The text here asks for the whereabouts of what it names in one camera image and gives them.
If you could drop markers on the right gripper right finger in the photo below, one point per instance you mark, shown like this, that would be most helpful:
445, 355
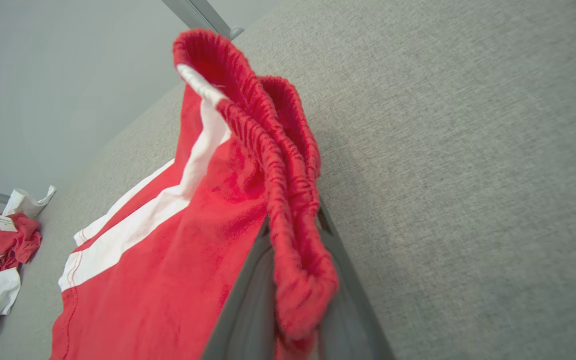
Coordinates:
355, 327

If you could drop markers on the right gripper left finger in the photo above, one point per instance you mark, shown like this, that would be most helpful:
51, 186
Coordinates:
248, 325

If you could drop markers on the red white striped shorts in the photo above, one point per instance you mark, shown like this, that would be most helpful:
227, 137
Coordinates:
168, 280

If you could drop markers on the red white sports shirt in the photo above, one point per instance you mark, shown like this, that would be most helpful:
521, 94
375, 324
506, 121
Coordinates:
3, 260

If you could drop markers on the grey fabric sofa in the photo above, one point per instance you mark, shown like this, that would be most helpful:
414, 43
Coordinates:
443, 165

